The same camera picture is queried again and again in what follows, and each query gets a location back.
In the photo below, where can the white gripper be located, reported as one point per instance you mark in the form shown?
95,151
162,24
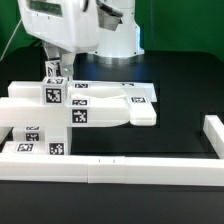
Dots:
69,24

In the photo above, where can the white tagged cube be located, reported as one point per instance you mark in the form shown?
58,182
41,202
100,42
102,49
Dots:
54,90
52,68

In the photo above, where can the white chair back frame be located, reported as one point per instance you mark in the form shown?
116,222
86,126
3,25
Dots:
23,106

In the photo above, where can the white chair seat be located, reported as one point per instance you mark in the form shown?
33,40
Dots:
58,140

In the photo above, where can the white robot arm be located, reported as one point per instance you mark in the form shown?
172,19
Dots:
105,28

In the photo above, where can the white marker sheet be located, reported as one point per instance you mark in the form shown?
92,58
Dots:
103,89

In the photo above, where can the thin white rod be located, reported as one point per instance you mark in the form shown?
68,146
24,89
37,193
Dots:
11,39

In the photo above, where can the white U-shaped obstacle fence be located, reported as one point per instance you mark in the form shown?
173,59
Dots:
123,170

